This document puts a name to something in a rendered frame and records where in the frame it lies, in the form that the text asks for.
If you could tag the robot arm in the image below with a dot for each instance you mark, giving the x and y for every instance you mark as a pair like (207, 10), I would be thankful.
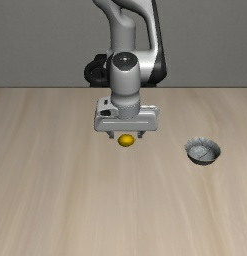
(125, 80)

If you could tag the grey bowl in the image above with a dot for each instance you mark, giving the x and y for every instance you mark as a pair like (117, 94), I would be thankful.
(202, 152)

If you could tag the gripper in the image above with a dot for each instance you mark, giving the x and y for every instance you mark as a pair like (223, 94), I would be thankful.
(128, 124)

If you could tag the yellow lemon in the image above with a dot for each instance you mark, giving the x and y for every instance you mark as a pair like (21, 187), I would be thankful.
(126, 140)

